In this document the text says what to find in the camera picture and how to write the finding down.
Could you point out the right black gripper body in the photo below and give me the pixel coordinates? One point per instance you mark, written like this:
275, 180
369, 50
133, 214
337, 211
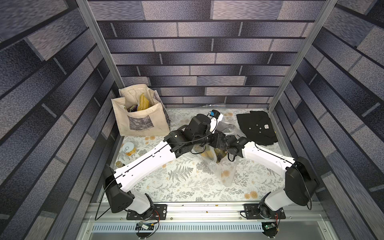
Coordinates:
229, 143

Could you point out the yellow black plaid shirt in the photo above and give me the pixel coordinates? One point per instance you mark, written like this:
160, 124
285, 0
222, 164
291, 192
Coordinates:
213, 156

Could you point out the black tray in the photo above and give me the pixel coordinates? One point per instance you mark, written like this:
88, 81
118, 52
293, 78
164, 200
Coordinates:
257, 126

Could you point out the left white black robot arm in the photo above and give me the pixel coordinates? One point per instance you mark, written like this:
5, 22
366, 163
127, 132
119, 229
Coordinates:
119, 184

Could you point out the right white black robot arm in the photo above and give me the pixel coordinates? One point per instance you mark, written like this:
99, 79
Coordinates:
300, 180

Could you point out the beige canvas tote bag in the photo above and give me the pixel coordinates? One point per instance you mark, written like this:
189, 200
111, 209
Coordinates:
153, 121

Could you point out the yellow snack packet in tote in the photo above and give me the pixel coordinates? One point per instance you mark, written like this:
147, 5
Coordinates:
144, 103

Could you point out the small yellow capped bottle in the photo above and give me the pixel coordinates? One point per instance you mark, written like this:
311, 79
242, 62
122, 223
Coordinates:
119, 164

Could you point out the right small circuit board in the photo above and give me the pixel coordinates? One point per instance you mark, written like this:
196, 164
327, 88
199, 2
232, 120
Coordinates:
270, 230

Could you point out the small circuit board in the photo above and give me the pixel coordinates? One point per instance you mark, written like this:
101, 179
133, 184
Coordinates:
145, 227
270, 230

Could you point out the left small circuit board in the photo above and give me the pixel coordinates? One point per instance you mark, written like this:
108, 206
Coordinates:
145, 227

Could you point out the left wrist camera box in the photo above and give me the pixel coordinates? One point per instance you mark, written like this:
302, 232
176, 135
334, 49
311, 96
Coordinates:
215, 117

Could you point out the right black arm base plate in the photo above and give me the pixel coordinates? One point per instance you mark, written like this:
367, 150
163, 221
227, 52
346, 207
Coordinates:
255, 212

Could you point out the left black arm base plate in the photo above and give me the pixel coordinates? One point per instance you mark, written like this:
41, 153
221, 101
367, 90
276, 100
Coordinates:
158, 211

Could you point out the aluminium front rail frame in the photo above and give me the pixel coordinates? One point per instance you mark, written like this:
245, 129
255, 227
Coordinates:
207, 221

